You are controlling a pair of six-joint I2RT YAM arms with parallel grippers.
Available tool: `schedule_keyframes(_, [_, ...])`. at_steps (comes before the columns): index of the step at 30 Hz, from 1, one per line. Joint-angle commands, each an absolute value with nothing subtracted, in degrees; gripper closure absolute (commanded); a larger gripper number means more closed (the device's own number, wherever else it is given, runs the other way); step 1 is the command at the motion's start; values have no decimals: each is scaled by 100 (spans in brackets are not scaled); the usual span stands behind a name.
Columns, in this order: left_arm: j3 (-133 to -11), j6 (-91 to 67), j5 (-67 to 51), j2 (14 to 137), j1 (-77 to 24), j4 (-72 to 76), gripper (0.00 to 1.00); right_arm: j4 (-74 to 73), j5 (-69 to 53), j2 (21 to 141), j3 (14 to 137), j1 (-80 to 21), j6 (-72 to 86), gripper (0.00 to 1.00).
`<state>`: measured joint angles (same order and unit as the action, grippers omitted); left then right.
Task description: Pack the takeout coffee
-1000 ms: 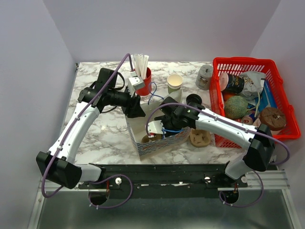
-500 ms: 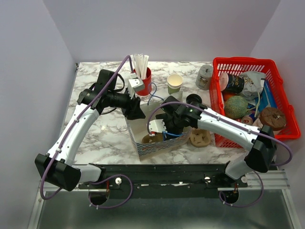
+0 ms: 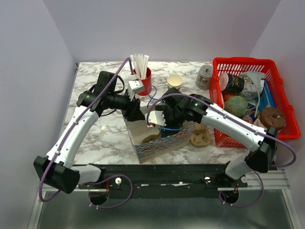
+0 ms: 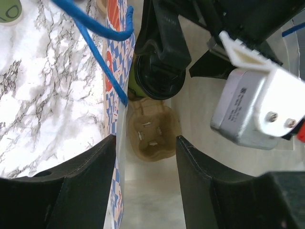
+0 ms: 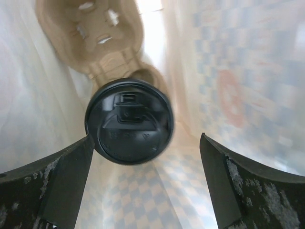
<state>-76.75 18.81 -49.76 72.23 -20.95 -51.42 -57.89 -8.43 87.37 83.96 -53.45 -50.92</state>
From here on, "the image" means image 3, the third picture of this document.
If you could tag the blue package in basket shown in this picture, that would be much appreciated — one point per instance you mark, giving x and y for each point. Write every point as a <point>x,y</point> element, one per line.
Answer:
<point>266,98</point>

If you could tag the grey marbled block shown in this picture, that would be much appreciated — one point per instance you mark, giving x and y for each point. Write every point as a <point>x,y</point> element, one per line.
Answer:
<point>204,77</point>

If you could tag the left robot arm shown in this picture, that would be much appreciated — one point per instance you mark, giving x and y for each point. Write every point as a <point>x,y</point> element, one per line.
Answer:
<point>55,169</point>

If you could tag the red plastic straw holder cup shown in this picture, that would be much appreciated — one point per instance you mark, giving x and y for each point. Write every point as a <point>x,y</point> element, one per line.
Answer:
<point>147,83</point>

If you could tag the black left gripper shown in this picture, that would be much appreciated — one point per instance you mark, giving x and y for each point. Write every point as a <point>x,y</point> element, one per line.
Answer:
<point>133,112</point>

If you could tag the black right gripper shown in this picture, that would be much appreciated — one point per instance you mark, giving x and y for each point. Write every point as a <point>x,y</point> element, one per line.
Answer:
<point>167,110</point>

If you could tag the brown round cake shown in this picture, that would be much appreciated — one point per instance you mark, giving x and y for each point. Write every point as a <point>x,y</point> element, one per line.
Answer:
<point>271,117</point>

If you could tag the dark printed cup in basket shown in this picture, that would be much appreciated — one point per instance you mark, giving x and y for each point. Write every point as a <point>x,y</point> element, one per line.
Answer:
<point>230,83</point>

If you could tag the red plastic basket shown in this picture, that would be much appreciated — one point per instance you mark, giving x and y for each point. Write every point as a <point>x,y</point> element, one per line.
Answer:
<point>238,65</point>

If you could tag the crumpled silver snack bag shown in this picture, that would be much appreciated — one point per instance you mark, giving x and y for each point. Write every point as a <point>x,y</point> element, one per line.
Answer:
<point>253,84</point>

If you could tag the white wrapped straws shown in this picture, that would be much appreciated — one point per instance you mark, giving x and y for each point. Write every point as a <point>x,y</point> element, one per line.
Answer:
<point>140,64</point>

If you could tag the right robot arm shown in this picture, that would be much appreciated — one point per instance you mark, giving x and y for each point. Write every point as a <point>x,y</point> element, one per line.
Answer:
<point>261,143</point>

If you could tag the brown pulp cup carrier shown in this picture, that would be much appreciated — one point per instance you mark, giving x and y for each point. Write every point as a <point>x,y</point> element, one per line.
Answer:
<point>201,136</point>
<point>150,138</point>

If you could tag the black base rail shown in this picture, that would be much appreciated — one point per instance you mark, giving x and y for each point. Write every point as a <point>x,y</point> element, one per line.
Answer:
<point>165,181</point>

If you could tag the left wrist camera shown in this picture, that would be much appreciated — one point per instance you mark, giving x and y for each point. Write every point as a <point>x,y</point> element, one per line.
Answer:
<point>134,86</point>

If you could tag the checkered paper takeout bag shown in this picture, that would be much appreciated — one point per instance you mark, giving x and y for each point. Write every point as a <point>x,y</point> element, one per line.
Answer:
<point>170,139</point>

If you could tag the aluminium frame rail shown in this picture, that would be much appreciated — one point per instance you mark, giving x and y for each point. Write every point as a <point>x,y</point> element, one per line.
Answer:
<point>272,180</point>

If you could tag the green round sponge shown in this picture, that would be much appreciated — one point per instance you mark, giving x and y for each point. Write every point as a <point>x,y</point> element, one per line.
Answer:
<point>236,105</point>

